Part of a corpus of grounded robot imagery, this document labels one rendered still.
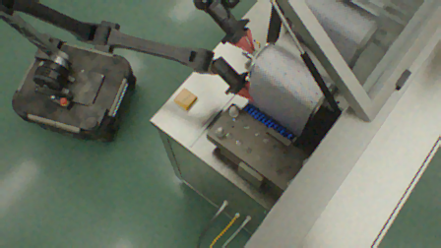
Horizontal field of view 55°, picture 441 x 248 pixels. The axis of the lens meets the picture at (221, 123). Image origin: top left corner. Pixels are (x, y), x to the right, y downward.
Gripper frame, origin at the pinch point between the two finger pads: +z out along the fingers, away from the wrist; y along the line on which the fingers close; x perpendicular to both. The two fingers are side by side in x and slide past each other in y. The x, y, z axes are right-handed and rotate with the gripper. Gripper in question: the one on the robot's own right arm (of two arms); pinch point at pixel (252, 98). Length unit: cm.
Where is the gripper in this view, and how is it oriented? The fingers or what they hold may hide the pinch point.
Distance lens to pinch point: 156.8
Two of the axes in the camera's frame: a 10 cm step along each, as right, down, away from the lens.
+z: 6.9, 6.8, 2.5
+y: -6.1, 7.4, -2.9
